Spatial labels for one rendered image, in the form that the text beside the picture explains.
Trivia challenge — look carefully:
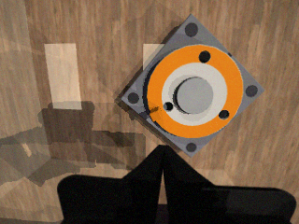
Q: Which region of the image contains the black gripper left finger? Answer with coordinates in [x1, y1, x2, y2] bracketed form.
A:
[57, 145, 164, 224]

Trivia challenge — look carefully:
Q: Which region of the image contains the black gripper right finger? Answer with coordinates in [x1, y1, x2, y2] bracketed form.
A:
[163, 145, 297, 224]

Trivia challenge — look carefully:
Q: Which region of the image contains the orange and white round plate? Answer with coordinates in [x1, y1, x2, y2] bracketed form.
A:
[147, 44, 243, 138]

